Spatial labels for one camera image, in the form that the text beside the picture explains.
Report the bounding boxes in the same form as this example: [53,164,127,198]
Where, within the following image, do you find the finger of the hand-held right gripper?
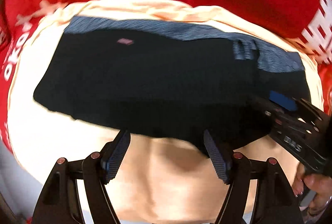
[255,98,286,126]
[269,90,332,134]

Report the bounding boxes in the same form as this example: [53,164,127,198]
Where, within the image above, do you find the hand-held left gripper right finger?
[204,129,304,224]

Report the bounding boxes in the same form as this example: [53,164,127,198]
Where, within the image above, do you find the black pants with blue trim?
[33,16,312,159]

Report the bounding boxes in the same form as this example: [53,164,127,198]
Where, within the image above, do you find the person's right hand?
[294,162,332,217]

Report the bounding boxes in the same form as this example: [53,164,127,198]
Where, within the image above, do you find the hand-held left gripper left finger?
[32,129,131,224]

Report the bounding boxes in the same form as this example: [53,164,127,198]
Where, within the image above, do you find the cream cloth mat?
[8,0,325,222]

